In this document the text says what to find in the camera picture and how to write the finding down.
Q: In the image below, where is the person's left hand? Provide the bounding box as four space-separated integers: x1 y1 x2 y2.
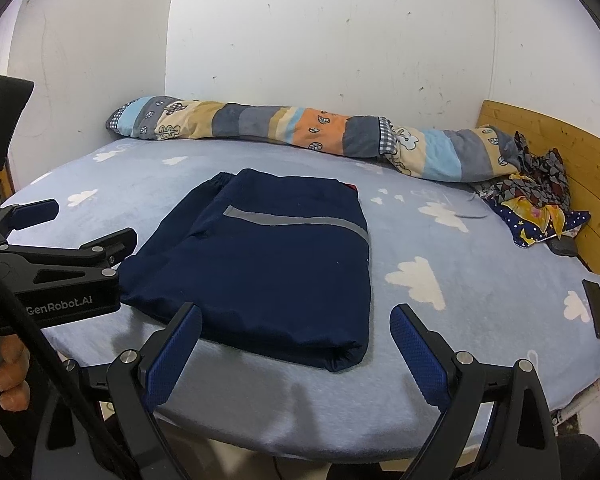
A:
0 335 30 413

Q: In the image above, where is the patterned crumpled cloth pile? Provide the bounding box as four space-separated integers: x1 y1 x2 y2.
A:
472 130 591 248

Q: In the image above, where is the black smartphone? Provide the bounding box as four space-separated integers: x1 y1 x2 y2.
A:
582 280 600 339

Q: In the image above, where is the small dark grey pouch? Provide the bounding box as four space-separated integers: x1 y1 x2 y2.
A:
546 235 579 258

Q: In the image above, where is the navy work jacket red collar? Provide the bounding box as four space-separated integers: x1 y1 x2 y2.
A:
119 169 372 373

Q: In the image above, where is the striped patchwork rolled quilt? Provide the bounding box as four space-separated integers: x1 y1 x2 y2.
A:
106 96 524 183

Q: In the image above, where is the wooden headboard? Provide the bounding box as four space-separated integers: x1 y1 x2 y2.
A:
478 100 600 275

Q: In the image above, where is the light blue cloud bedsheet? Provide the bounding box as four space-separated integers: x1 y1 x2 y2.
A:
10 139 600 460

